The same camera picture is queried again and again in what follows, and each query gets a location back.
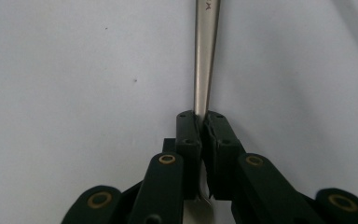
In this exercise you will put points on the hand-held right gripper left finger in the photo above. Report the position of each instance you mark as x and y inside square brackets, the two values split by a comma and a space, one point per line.
[189, 146]

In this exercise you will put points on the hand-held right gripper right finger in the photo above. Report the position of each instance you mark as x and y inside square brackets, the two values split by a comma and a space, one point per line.
[222, 149]

